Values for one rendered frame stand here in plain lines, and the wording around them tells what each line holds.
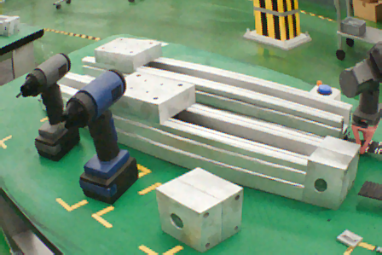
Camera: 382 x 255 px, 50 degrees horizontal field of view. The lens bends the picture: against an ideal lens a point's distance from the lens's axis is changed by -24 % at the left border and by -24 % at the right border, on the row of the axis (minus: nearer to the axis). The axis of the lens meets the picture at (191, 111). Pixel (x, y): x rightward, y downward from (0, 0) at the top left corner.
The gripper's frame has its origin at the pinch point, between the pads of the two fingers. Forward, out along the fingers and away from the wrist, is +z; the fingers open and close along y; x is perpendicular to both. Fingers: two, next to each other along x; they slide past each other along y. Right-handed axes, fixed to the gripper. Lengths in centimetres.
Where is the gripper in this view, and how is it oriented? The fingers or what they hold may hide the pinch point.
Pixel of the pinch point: (364, 144)
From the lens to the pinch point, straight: 106.5
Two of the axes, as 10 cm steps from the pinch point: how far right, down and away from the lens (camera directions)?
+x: 7.9, 2.1, -5.7
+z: 0.6, 9.1, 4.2
